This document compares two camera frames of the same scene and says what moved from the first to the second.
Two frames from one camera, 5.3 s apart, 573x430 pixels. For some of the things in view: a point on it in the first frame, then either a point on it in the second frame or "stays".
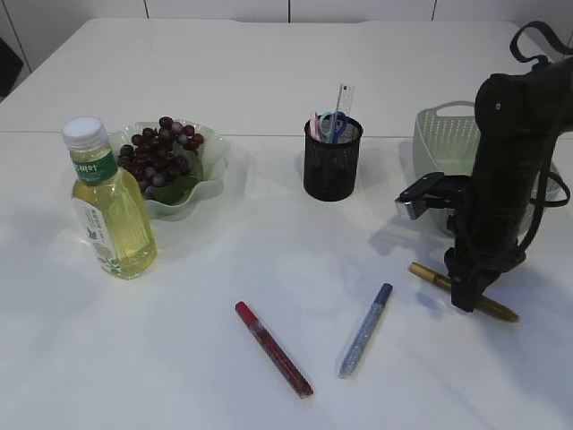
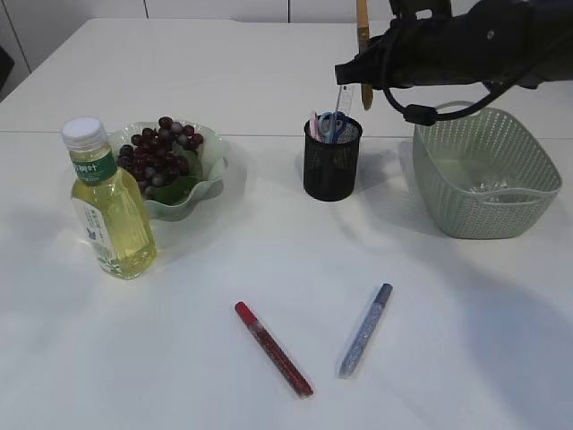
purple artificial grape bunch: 156,157 stays
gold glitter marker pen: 484,305 to 363,37
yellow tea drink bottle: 109,202 stays
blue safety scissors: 331,124 stays
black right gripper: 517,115 to 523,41
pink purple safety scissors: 315,127 stays
